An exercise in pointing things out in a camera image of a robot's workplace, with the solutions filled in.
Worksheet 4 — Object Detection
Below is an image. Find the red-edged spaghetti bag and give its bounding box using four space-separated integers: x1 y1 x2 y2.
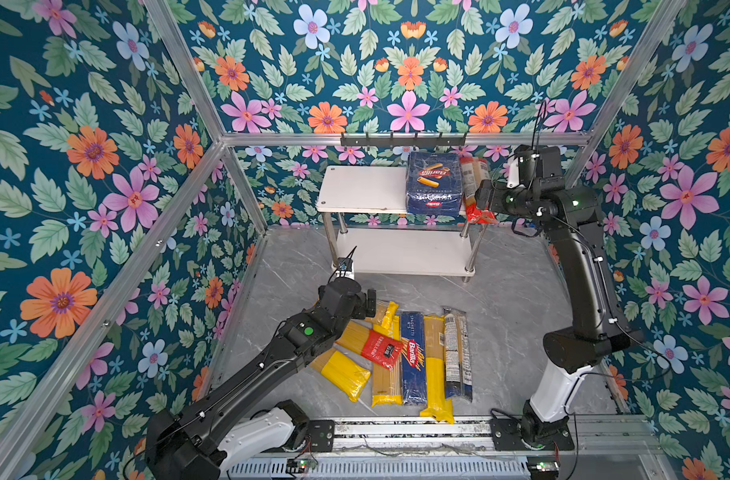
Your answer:
460 157 498 225

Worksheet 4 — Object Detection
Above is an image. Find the red spaghetti bag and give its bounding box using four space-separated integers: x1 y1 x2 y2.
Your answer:
336 322 403 370

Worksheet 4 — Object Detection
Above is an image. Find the blue Barilla pasta bag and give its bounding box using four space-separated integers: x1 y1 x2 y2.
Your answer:
406 151 463 216

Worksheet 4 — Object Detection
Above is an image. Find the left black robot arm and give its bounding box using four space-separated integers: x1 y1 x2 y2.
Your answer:
143 256 376 479

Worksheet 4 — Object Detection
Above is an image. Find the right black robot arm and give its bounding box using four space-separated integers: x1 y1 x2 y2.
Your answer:
475 145 644 449

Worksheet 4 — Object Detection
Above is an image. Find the white two-tier shelf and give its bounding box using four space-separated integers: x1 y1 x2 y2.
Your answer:
316 166 485 281

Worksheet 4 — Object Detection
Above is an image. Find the yellow spaghetti bag top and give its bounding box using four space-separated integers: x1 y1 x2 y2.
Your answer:
365 300 399 331

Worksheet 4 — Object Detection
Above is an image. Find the blue Barilla spaghetti box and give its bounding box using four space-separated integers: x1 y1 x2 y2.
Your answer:
400 311 427 406

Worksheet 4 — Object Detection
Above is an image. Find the yellow spaghetti bag upright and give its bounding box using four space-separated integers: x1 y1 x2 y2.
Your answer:
372 315 403 407

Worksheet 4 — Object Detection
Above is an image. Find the clear spaghetti bag label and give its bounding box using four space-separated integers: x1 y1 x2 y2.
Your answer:
443 306 473 402

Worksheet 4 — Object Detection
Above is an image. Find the yellow spaghetti bag long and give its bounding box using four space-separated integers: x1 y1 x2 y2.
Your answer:
420 315 455 424

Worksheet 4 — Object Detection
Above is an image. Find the metal hook rail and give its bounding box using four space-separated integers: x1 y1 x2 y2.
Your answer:
339 132 467 150

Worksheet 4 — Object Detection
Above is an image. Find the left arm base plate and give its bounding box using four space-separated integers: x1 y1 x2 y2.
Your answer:
291 419 336 453

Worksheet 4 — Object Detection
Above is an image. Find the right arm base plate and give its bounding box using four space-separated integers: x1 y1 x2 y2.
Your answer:
489 417 576 452

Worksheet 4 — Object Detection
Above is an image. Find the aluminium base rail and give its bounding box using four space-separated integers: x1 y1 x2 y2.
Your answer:
222 415 676 479

